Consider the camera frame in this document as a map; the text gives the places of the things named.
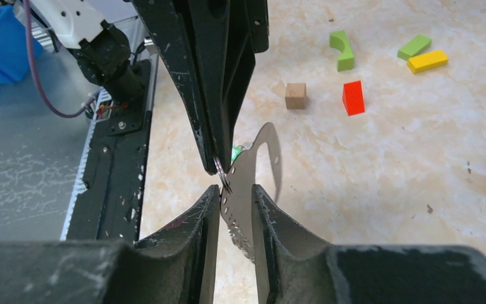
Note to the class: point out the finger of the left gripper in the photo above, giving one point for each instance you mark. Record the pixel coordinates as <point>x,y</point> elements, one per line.
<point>248,34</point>
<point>191,38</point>

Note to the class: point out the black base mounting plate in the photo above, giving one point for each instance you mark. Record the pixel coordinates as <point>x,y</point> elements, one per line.
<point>115,174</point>

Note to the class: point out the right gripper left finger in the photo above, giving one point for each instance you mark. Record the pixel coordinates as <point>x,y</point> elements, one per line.
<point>176,264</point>

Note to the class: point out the natural wooden cube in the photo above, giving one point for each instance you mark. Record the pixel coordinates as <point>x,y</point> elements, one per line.
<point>296,96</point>

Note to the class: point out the green arch block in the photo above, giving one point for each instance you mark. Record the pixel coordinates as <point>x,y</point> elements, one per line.
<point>339,40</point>

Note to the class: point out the green key tag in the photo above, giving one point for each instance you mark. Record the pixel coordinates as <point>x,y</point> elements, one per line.
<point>236,151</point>

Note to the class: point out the yellow block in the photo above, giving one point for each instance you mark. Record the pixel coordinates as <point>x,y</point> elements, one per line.
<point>427,61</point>

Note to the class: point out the grey slotted cable duct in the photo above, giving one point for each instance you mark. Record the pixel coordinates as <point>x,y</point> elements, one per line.
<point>78,186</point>

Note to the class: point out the blue plastic bin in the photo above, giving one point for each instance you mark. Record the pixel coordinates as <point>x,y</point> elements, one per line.
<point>0,46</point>

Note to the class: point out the red block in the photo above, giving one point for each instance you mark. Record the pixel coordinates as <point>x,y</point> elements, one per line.
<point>352,98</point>

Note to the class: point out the light green flat block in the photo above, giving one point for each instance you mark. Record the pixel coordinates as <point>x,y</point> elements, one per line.
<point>414,47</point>

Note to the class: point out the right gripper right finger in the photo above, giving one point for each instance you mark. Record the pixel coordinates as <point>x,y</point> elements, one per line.
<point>293,265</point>

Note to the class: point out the silver split keyring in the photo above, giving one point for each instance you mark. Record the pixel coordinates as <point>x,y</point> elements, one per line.
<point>222,175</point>

